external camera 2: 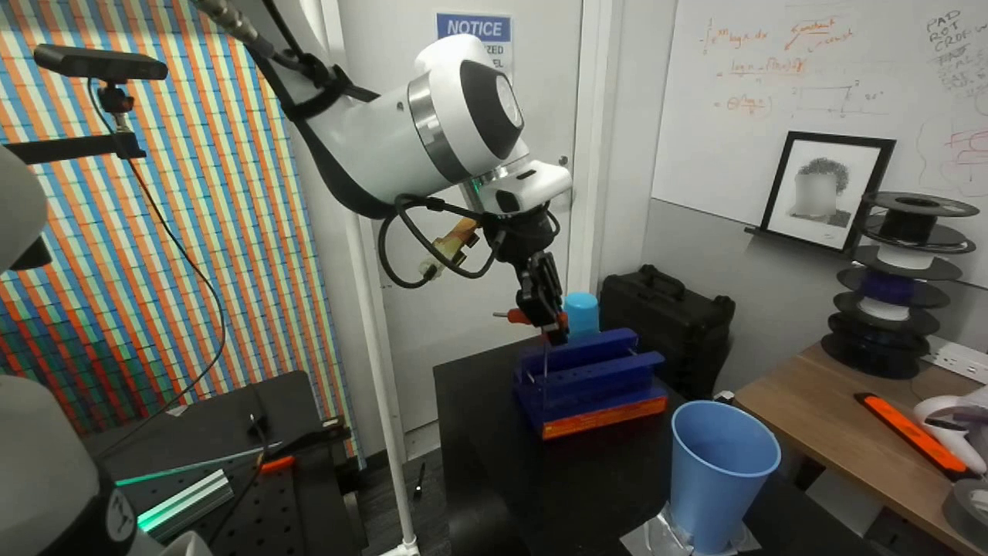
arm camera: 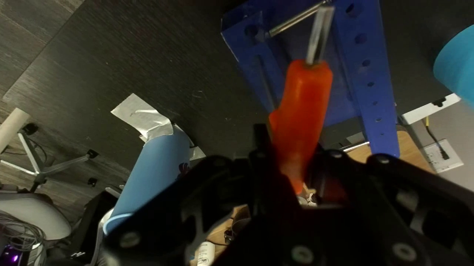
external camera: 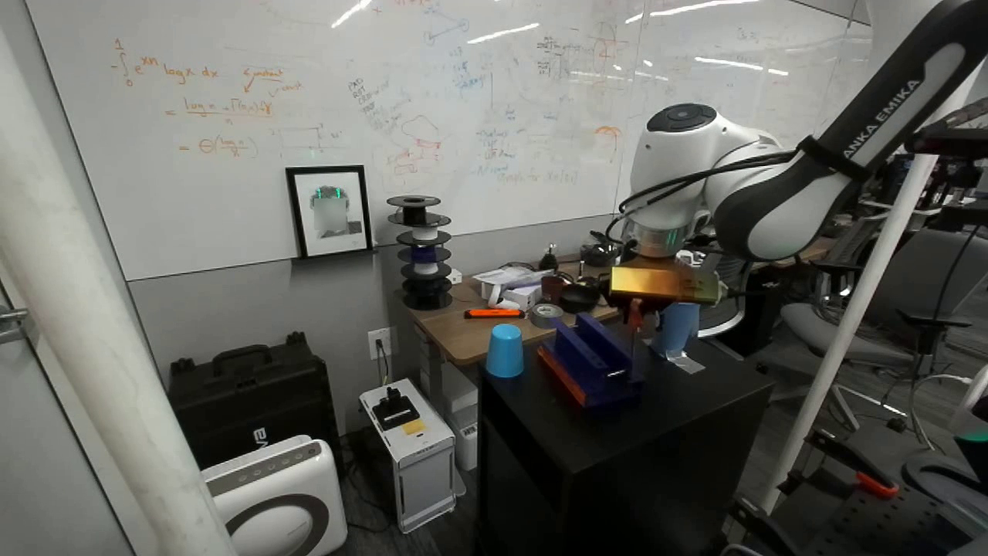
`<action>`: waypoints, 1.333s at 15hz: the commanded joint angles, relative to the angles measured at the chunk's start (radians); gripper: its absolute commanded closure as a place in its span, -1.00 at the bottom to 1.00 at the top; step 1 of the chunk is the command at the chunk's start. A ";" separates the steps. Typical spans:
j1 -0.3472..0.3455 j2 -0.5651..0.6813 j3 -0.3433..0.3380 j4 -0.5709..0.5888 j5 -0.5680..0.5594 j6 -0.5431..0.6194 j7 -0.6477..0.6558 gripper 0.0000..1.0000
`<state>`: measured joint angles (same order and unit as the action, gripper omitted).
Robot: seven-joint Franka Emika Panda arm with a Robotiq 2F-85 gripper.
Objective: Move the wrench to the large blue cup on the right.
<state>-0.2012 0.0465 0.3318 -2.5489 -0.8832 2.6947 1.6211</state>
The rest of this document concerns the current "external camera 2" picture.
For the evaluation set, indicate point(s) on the black camera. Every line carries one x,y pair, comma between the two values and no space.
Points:
96,61

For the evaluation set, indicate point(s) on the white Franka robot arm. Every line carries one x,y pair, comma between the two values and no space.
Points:
411,123

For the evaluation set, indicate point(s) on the tan wrist camera mount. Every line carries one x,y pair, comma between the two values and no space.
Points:
454,242

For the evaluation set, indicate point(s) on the black hard case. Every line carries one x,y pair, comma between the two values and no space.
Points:
669,324

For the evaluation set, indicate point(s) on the silver tape patch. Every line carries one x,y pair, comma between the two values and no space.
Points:
650,540

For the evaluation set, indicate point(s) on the large blue plastic cup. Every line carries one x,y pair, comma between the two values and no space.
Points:
721,465

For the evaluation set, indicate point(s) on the grey tape roll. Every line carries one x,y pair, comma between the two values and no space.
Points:
974,514

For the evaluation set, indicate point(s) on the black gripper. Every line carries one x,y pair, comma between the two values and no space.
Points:
525,240

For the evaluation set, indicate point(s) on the blue filament spool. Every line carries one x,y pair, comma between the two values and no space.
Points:
890,291

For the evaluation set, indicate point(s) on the black filament spool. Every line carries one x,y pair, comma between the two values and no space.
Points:
880,342
912,219

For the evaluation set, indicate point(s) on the whiteboard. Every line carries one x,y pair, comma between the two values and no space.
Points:
743,82

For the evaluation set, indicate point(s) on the wooden desk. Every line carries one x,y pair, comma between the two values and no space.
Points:
821,421

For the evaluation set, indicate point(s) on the blue rack with orange base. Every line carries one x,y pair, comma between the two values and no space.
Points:
592,387

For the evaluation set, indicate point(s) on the slim white stand pole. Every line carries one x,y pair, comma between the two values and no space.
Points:
388,412

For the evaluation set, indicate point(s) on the small white blurred housing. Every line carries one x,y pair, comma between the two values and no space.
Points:
19,205

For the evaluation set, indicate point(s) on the black cabinet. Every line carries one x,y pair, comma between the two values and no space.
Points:
558,483

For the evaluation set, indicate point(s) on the black framed portrait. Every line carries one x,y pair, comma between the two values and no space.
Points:
821,190

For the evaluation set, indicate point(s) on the black breadboard table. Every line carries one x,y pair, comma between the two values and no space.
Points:
279,514

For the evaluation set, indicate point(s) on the green edged acrylic bar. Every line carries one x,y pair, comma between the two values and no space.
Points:
181,500

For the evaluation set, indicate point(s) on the blue notice sign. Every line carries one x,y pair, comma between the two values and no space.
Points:
473,25

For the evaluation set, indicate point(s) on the small blue plastic cup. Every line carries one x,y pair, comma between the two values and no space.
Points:
583,313

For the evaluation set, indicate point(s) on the orange utility knife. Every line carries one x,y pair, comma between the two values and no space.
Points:
912,433

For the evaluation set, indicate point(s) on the white filament spool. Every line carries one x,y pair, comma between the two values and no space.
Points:
906,262

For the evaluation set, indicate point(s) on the large white blurred housing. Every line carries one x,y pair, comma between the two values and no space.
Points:
41,473

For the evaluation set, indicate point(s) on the white plastic device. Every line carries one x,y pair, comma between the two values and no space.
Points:
957,412

